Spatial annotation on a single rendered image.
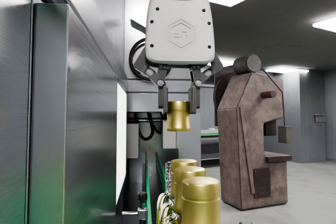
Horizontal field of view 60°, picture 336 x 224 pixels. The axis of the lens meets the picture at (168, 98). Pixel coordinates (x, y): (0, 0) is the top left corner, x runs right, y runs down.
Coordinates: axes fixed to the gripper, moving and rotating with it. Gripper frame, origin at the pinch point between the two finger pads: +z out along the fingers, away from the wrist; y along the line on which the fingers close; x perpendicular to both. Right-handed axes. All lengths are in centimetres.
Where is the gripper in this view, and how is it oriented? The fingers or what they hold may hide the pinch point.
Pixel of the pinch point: (178, 100)
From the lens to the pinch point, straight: 43.6
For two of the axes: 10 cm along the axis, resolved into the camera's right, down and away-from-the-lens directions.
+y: 10.0, 0.1, 0.8
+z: 0.0, 10.0, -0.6
